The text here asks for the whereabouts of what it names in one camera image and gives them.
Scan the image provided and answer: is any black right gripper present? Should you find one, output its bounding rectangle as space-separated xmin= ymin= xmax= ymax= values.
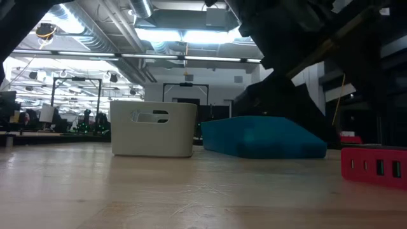
xmin=233 ymin=0 xmax=338 ymax=118

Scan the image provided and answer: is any teal plastic bin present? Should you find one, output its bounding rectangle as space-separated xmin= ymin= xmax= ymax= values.
xmin=200 ymin=114 xmax=328 ymax=160

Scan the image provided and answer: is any red wall charger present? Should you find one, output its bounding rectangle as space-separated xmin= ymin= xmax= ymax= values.
xmin=340 ymin=146 xmax=407 ymax=191

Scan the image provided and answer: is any white plastic bin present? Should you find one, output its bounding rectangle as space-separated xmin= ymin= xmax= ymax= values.
xmin=109 ymin=101 xmax=198 ymax=158

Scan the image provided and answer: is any red box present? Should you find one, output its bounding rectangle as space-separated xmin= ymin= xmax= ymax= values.
xmin=340 ymin=135 xmax=363 ymax=144

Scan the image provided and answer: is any row of black monitors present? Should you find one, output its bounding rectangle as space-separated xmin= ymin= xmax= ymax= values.
xmin=197 ymin=102 xmax=235 ymax=121

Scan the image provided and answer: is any long ceiling light strip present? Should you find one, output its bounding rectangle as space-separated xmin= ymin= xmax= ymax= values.
xmin=12 ymin=48 xmax=262 ymax=65

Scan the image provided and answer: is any white sign board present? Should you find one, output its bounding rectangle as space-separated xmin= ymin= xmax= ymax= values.
xmin=38 ymin=104 xmax=55 ymax=123

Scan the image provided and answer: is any background wooden table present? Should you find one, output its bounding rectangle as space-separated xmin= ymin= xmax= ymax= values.
xmin=0 ymin=131 xmax=112 ymax=148

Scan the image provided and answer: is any person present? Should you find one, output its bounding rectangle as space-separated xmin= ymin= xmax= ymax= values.
xmin=18 ymin=109 xmax=39 ymax=132

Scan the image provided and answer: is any black monitor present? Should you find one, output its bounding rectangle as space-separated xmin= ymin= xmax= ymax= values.
xmin=0 ymin=90 xmax=17 ymax=127

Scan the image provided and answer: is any yellow hanging cable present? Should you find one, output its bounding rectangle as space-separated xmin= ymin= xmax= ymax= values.
xmin=331 ymin=74 xmax=347 ymax=127

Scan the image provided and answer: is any black gantry frame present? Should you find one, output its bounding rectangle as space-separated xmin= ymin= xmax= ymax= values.
xmin=50 ymin=76 xmax=103 ymax=113
xmin=162 ymin=82 xmax=210 ymax=106

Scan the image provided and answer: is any silver air duct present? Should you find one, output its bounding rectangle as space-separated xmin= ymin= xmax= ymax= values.
xmin=128 ymin=0 xmax=154 ymax=19

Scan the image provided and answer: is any black yellow cable reel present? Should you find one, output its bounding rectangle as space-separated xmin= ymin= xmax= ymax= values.
xmin=34 ymin=22 xmax=59 ymax=41

